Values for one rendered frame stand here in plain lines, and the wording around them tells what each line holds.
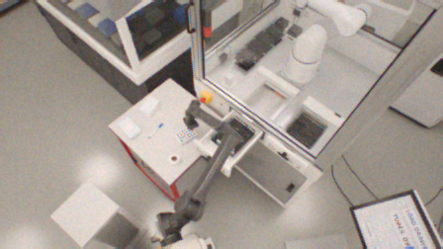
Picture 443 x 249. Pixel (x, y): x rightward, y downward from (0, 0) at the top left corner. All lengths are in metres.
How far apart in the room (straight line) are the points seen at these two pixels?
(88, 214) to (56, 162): 1.24
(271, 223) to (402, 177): 1.34
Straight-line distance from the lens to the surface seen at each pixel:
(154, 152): 1.82
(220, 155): 1.16
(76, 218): 1.83
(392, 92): 1.08
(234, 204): 2.46
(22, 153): 3.19
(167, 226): 1.18
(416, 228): 1.52
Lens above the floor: 2.38
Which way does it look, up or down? 60 degrees down
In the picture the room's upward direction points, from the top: 2 degrees clockwise
